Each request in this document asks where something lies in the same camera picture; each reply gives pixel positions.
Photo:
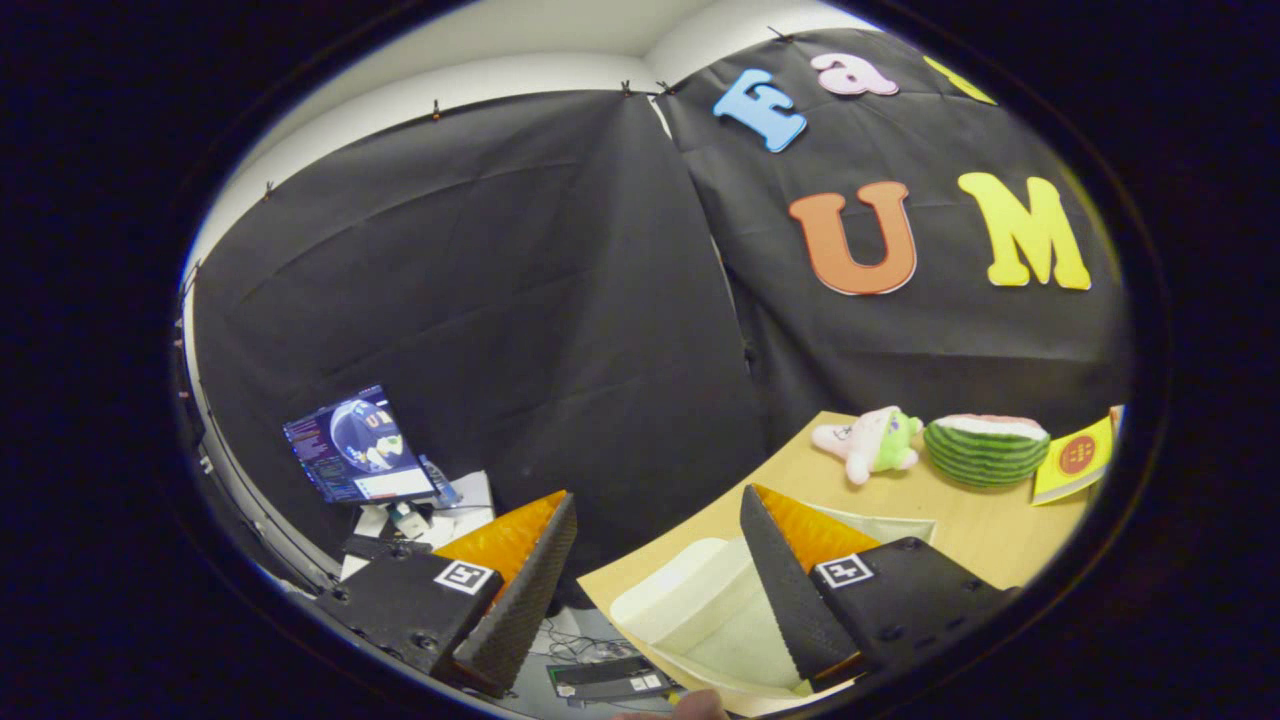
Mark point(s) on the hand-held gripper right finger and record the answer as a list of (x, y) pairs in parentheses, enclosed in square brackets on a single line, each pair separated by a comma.
[(790, 600)]

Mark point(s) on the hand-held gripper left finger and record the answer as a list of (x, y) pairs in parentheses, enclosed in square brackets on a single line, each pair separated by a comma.
[(520, 610)]

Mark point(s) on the cream fabric storage box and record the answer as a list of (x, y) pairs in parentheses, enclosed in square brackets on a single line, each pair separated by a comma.
[(700, 610)]

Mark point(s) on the open laptop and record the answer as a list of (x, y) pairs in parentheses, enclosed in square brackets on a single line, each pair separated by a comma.
[(355, 445)]

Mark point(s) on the white paper sheets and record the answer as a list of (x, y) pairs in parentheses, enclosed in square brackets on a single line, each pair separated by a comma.
[(468, 510)]

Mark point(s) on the black labelled device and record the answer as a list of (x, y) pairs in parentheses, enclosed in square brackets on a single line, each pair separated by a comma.
[(610, 680)]

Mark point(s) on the clear water bottle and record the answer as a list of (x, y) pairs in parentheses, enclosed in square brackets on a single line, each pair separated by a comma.
[(440, 480)]

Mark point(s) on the pink and green plush toy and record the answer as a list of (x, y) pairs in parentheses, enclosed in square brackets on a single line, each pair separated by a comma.
[(870, 443)]

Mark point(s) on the watermelon slice plush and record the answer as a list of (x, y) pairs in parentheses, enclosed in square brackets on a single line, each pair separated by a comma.
[(985, 455)]

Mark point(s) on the black backdrop cloth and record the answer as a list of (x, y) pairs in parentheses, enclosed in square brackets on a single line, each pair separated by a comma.
[(520, 300)]

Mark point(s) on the yellow book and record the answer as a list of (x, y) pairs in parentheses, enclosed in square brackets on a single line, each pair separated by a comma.
[(1075, 460)]

